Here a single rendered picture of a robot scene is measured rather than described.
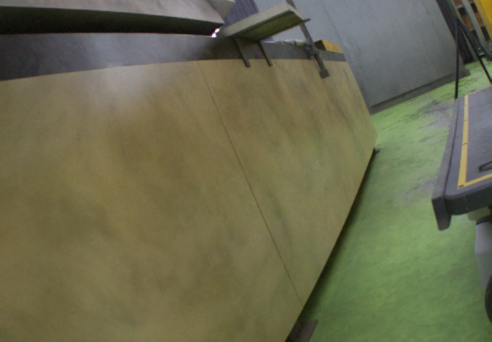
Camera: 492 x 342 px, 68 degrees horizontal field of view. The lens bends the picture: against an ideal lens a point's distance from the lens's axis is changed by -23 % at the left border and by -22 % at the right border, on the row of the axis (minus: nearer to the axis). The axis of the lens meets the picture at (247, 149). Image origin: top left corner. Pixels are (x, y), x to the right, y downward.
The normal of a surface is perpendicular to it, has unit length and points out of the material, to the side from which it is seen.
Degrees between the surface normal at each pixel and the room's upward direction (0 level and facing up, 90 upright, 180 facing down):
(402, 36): 90
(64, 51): 90
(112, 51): 90
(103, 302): 90
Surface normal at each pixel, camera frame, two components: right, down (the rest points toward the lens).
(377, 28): -0.34, 0.18
